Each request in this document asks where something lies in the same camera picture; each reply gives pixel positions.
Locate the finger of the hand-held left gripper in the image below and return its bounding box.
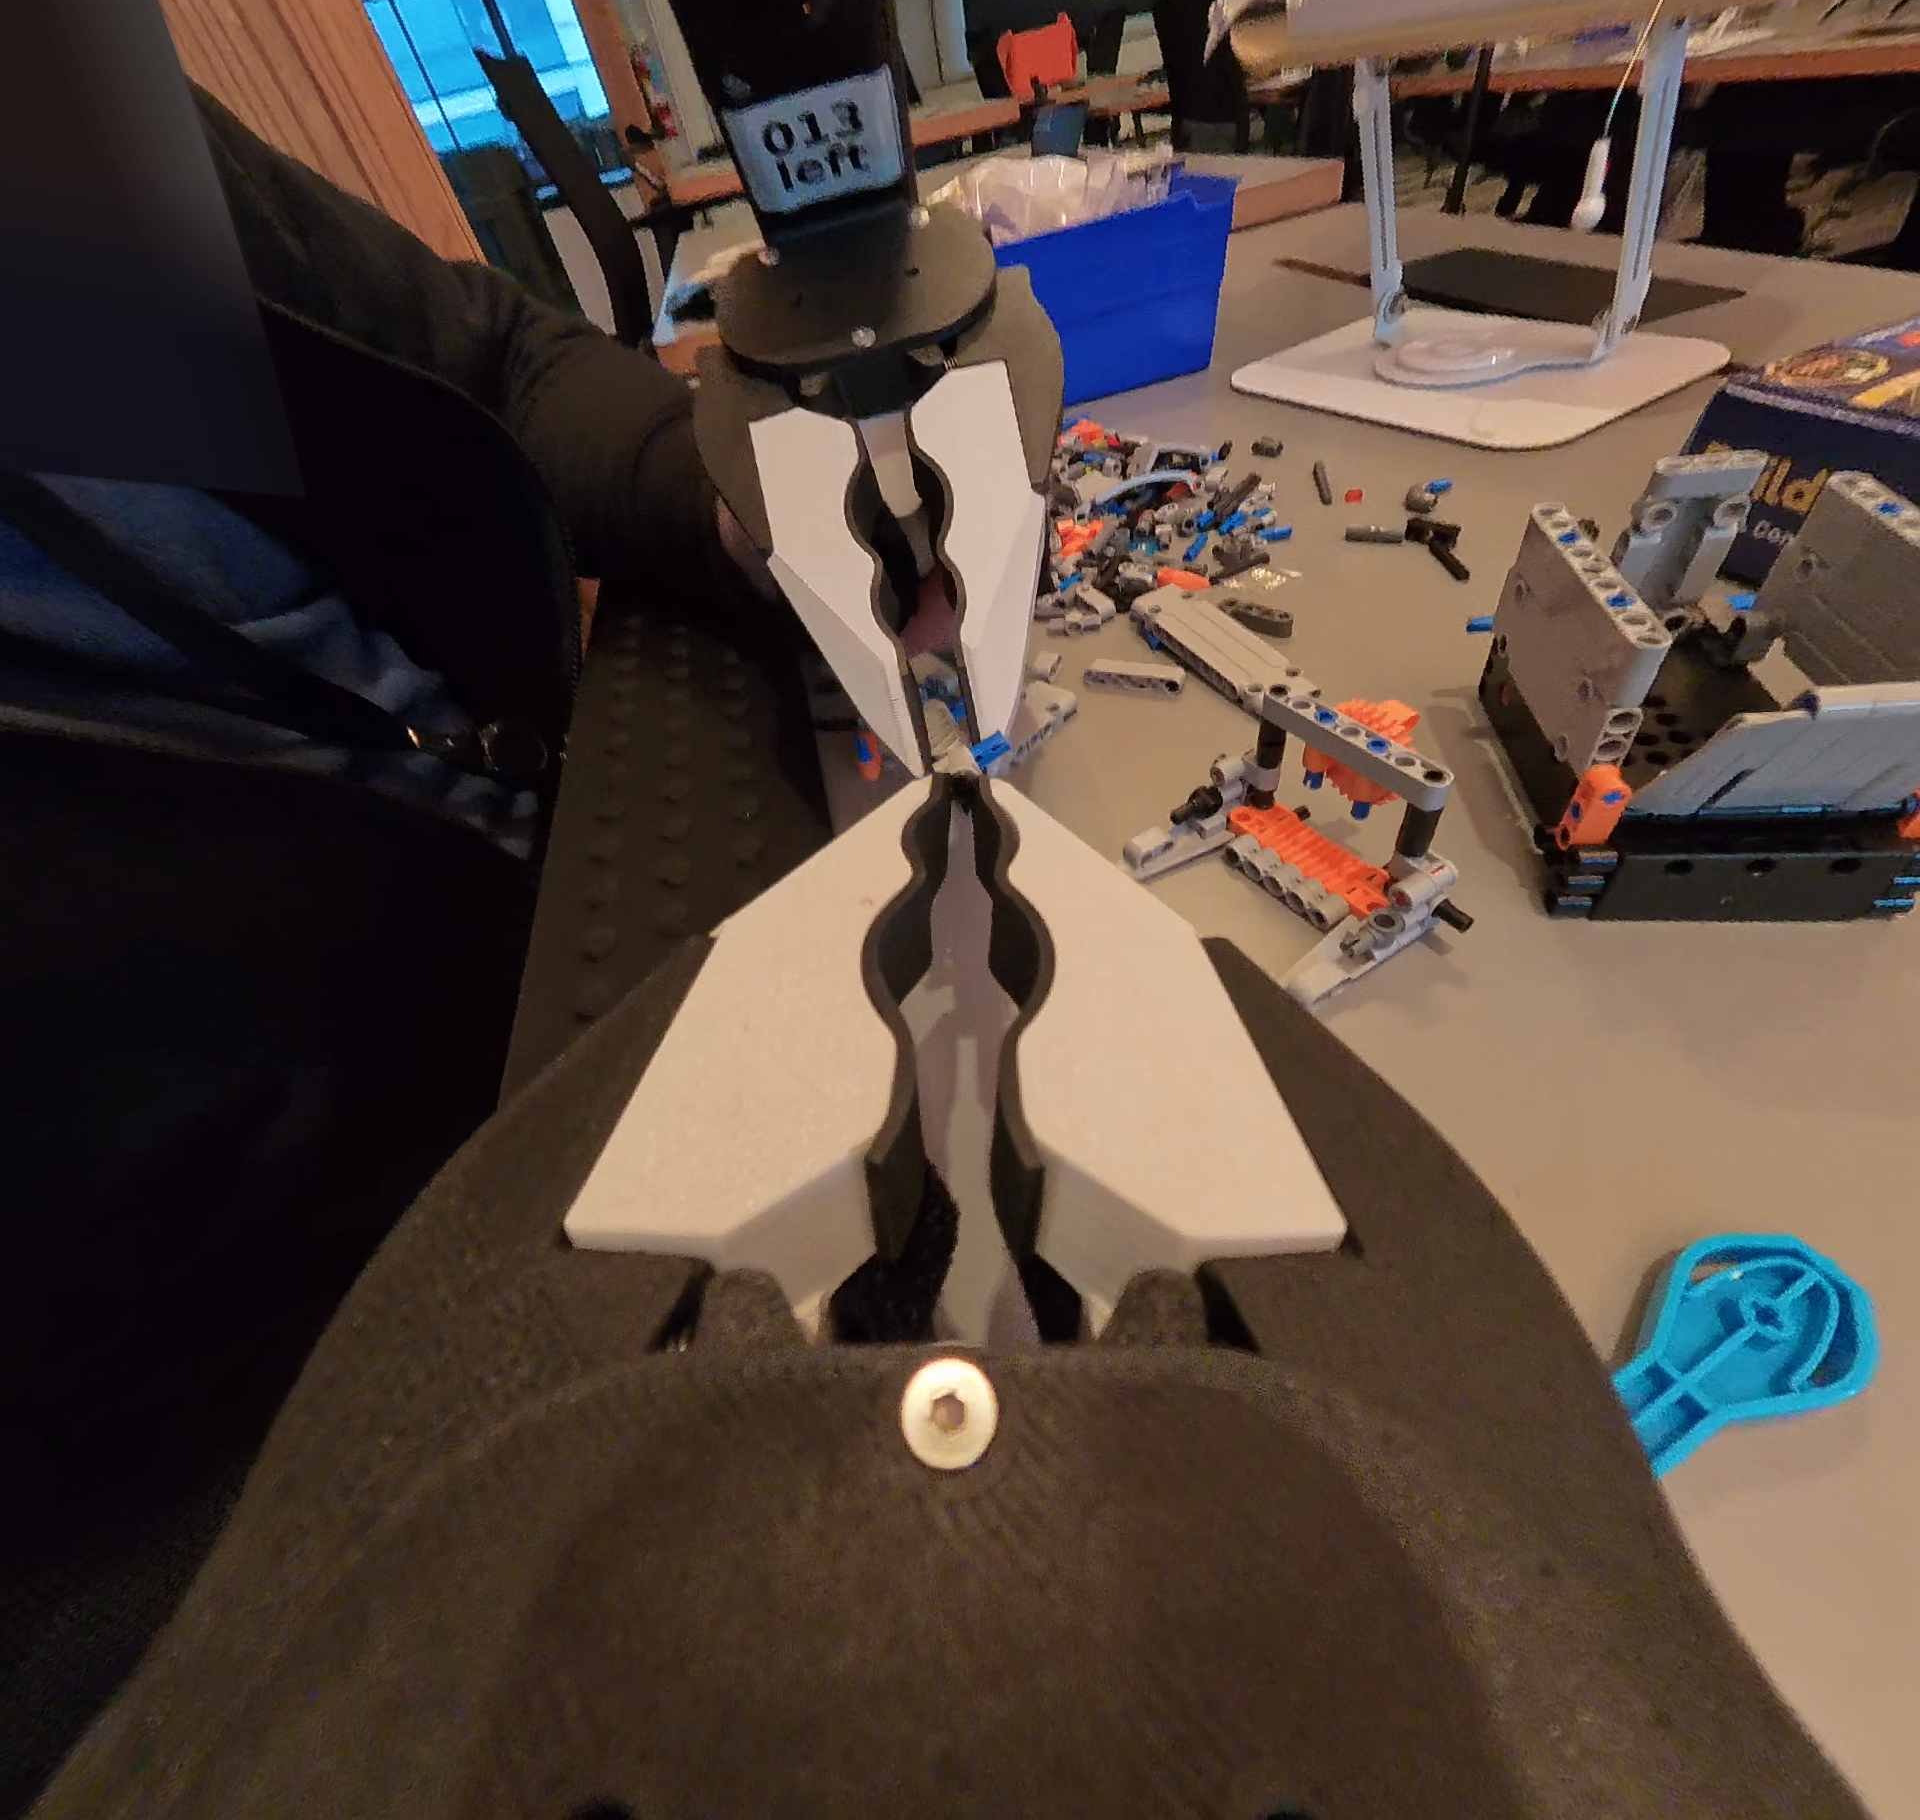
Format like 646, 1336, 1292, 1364
910, 369, 1055, 764
743, 405, 939, 771

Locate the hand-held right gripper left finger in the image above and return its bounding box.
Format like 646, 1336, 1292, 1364
566, 778, 948, 1336

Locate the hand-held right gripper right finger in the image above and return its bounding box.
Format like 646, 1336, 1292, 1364
965, 778, 1345, 1336

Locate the pile of small building pieces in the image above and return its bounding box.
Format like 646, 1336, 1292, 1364
1035, 418, 1477, 696

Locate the blue plastic bin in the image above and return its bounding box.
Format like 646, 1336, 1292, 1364
984, 166, 1240, 406

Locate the long light grey building block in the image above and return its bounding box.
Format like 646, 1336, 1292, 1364
900, 576, 1040, 790

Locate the grey building kit robot assembly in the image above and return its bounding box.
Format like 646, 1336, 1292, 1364
1477, 455, 1920, 931

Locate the person's left hand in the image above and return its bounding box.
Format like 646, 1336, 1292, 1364
708, 482, 789, 619

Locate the bundle of clear plastic bags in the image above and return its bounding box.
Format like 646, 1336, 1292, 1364
925, 154, 1190, 250

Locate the black perforated mat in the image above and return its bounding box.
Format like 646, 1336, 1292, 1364
497, 566, 849, 1103

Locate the wide light grey panel piece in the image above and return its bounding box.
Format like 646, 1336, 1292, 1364
1133, 594, 1302, 727

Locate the orange and grey wing assembly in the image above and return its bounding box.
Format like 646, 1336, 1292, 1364
1123, 668, 1477, 1012

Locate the orange office chair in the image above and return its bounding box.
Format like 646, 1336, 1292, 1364
997, 13, 1086, 110

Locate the white booklet stand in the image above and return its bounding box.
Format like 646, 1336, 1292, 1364
1231, 0, 1792, 452

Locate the blue curved building piece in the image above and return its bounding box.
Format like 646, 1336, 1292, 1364
1609, 1234, 1879, 1480

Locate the blue robot kit box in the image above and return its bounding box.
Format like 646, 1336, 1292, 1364
1680, 321, 1920, 508

